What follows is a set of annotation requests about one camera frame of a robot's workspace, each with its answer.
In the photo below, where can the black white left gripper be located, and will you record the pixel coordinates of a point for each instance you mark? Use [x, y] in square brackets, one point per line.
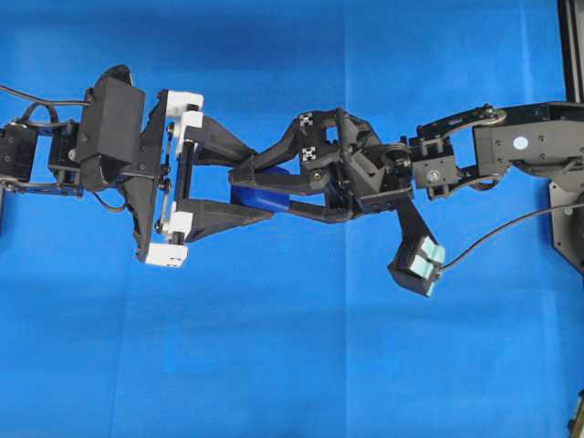
[156, 188]

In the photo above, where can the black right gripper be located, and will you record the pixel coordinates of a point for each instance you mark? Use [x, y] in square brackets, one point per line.
[337, 155]

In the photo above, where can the blue block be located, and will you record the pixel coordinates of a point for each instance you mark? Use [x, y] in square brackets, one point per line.
[260, 199]

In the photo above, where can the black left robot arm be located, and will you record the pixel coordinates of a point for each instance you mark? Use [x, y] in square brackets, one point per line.
[38, 154]

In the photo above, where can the blue table cloth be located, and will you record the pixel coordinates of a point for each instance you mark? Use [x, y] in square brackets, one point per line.
[290, 328]

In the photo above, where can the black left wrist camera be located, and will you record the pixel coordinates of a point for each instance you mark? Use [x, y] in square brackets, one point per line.
[109, 131]

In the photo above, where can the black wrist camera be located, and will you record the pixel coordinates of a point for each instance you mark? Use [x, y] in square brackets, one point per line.
[109, 131]
[419, 257]

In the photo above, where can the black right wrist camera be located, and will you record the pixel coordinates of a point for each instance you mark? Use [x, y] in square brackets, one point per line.
[419, 257]

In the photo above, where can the black aluminium frame rail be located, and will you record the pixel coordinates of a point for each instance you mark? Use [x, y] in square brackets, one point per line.
[570, 19]

